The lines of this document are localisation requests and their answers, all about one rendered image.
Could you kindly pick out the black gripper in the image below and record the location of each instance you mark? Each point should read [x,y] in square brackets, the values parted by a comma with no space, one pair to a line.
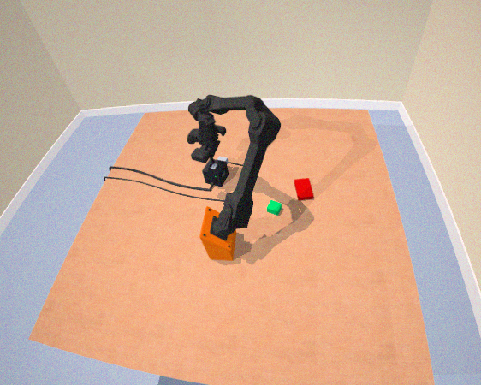
[210,144]

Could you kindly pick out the small green block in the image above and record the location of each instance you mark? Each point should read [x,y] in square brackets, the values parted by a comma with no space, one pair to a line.
[274,207]

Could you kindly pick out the red rectangular block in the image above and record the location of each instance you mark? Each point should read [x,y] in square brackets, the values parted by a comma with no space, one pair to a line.
[303,189]

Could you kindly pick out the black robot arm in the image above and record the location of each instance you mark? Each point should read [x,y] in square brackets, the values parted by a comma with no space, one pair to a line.
[263,129]

